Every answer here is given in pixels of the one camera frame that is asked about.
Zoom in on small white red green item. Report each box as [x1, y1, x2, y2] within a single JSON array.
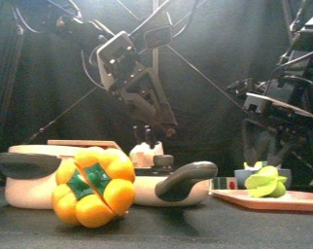
[[210, 176, 241, 192]]

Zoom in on green toy lime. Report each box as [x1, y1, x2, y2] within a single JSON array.
[[244, 164, 291, 199]]

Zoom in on vertical metal frame pole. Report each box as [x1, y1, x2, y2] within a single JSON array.
[[153, 0, 159, 77]]

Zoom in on white knife block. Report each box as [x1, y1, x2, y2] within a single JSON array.
[[130, 140, 166, 169]]

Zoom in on white pot dark handles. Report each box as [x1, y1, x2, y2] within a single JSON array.
[[0, 144, 95, 210]]

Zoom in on white pan grey handle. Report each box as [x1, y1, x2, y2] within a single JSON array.
[[131, 160, 220, 207]]

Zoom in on yellow toy bell pepper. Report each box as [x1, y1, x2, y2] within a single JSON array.
[[52, 146, 138, 229]]

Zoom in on pink cutting board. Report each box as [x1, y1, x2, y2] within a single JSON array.
[[210, 189, 313, 213]]

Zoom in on small yellow toy food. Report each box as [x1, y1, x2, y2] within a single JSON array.
[[244, 160, 270, 171]]

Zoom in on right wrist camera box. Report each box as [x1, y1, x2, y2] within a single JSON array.
[[226, 78, 256, 99]]

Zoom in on square wooden board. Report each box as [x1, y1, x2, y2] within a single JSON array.
[[47, 139, 123, 151]]

